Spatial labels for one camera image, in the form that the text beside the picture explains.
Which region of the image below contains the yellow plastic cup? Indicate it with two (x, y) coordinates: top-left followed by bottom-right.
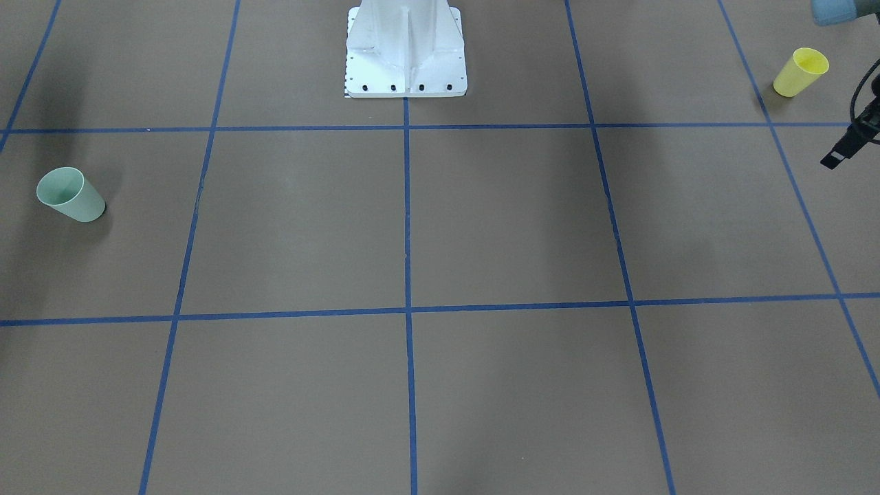
(772, 47), (830, 98)

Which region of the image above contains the green plastic cup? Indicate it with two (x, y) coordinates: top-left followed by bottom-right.
(36, 166), (107, 223)

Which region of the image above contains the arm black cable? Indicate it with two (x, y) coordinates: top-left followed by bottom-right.
(849, 59), (880, 124)

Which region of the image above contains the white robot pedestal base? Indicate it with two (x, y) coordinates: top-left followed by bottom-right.
(344, 1), (468, 98)

